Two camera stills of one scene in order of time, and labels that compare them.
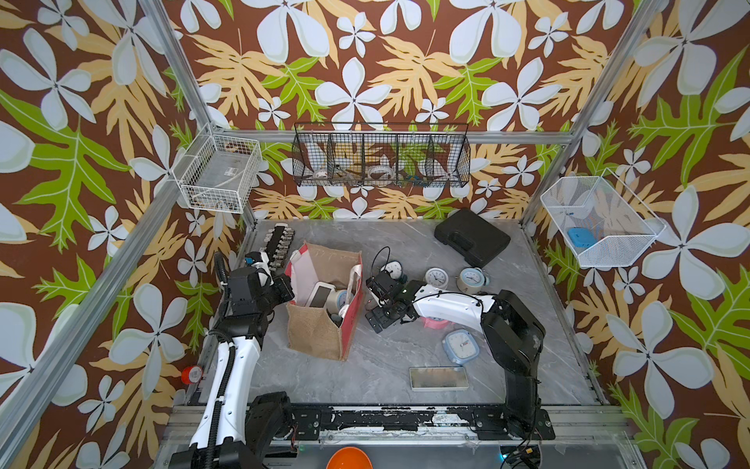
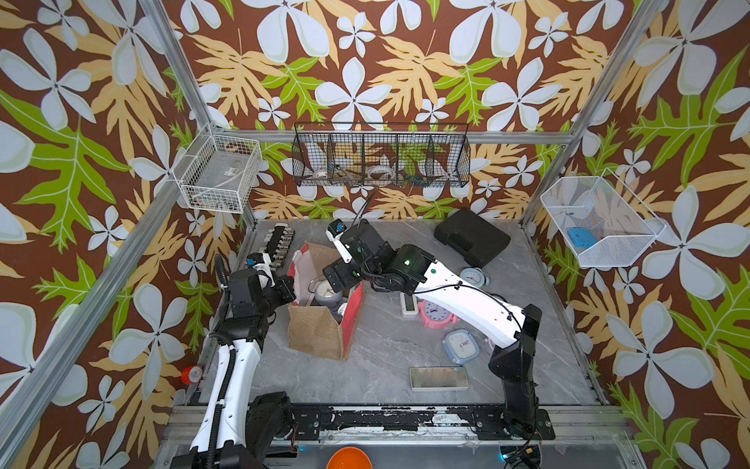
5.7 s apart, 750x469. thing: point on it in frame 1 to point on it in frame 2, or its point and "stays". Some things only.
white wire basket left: (215, 172) stays
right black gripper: (375, 311) to (341, 268)
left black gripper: (281, 283) stays
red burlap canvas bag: (328, 290) stays
